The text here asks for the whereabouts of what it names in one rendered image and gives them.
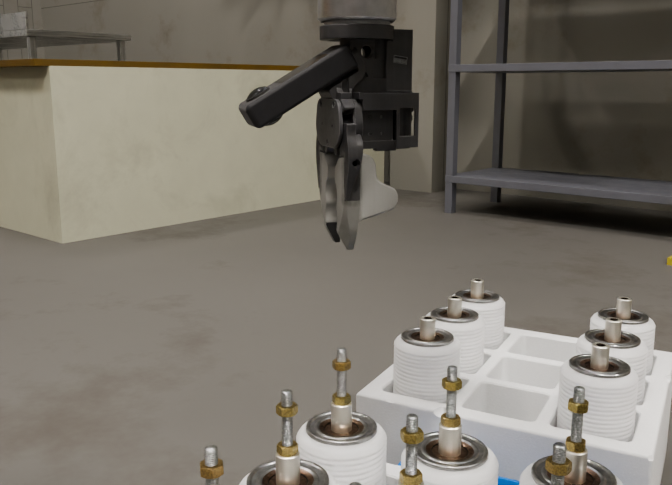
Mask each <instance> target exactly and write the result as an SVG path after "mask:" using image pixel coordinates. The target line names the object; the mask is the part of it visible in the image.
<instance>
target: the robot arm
mask: <svg viewBox="0 0 672 485"><path fill-rule="evenodd" d="M396 13H397V0H318V20H319V21H320V22H321V23H324V25H322V26H320V40H321V41H330V42H340V45H334V46H331V47H329V48H328V49H326V50H324V51H323V52H321V53H320V54H318V55H316V56H315V57H313V58H312V59H310V60H308V61H307V62H305V63H304V64H302V65H300V66H299V67H297V68H296V69H294V70H292V71H291V72H289V73H288V74H286V75H284V76H283V77H281V78H280V79H278V80H276V81H275V82H273V83H272V84H270V85H268V86H262V87H258V88H256V89H254V90H253V91H252V92H251V93H250V94H249V95H248V97H247V99H246V100H245V101H243V102H241V103H240V104H239V111H240V113H241V114H242V116H243V117H244V119H245V121H246V122H247V124H248V125H251V126H253V127H256V128H263V127H264V126H270V125H273V124H275V123H277V122H278V121H279V120H280V119H281V117H282V116H283V114H285V113H286V112H288V111H289V110H291V109H293V108H294V107H296V106H297V105H299V104H300V103H302V102H304V101H305V100H307V99H308V98H310V97H311V96H313V95H315V94H316V93H318V92H319V94H320V96H321V98H320V99H319V100H318V103H317V113H316V131H317V137H316V164H317V177H318V188H319V191H320V201H321V207H322V213H323V218H324V224H325V227H326V229H327V230H328V232H329V234H330V236H331V238H332V240H333V241H334V242H340V238H341V240H342V242H343V244H344V245H345V247H346V249H347V250H353V249H354V245H355V241H356V236H357V230H358V222H360V221H362V220H365V219H367V218H370V217H373V216H376V215H379V214H382V213H385V212H387V211H390V210H392V209H393V208H395V206H396V205H397V202H398V194H397V191H396V190H395V189H394V188H393V187H390V186H388V185H386V184H384V183H382V182H380V181H379V180H378V178H377V175H376V164H375V161H374V159H373V158H372V157H371V156H370V155H367V154H363V149H373V150H374V151H396V149H406V148H410V147H418V123H419V93H413V92H412V47H413V30H403V29H394V26H392V25H390V23H393V22H394V21H395V20H396ZM361 49H362V51H363V55H362V54H361ZM413 111H414V136H411V121H412V120H413V116H412V112H413Z"/></svg>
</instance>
